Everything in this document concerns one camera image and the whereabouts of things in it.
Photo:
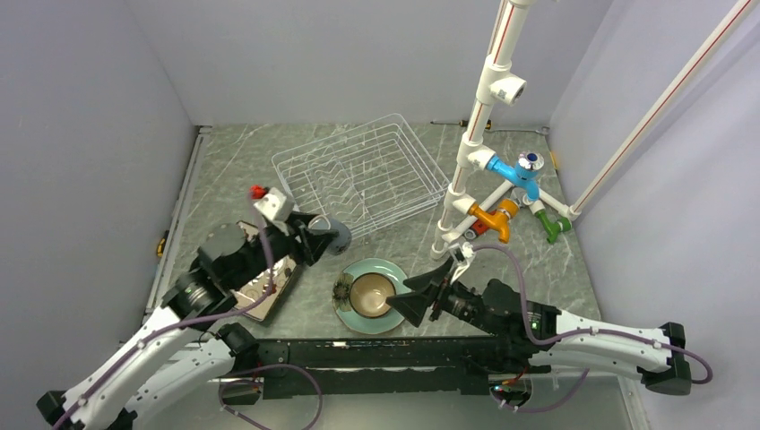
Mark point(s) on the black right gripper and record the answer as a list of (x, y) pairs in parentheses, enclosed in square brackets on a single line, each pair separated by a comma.
[(436, 277)]

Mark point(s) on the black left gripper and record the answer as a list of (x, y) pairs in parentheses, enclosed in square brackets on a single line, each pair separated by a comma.
[(314, 241)]

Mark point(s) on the grey dotted ceramic mug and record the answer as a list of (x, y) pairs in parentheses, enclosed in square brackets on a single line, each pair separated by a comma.
[(341, 241)]

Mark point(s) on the brown patterned ceramic bowl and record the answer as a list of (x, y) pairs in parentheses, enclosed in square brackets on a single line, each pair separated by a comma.
[(368, 293)]

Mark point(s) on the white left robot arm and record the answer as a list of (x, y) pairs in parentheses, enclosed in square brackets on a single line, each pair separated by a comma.
[(134, 380)]

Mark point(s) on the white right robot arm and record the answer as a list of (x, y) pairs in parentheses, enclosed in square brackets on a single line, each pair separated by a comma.
[(544, 335)]

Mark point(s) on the teal flower ceramic plate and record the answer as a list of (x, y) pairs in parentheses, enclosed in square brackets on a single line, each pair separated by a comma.
[(340, 296)]

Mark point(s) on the brown rectangular floral plate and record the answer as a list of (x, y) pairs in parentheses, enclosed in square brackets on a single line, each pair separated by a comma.
[(261, 298)]

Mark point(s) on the orange pipe fitting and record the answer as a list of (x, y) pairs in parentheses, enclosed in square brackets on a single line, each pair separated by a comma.
[(497, 219)]

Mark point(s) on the blue pipe valve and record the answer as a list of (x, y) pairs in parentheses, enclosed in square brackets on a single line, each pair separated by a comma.
[(522, 173)]

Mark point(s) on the green pipe fitting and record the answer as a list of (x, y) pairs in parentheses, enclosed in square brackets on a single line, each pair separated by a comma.
[(553, 228)]

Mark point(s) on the white diagonal PVC pipe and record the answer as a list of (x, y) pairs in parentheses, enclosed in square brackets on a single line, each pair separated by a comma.
[(712, 43)]

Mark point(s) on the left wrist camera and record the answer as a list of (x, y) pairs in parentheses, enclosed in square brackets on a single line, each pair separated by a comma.
[(271, 202)]

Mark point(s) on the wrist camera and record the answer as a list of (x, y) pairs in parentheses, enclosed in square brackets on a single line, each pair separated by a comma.
[(463, 255), (271, 202)]

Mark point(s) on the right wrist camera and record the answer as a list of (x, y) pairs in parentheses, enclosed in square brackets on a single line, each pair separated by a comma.
[(463, 255)]

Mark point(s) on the white wire dish rack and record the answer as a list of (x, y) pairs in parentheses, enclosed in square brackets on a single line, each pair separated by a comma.
[(367, 177)]

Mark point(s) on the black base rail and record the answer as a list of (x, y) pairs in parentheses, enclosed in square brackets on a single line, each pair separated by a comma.
[(467, 365)]

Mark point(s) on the white PVC pipe frame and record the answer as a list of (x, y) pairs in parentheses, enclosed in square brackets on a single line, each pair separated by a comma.
[(533, 53)]

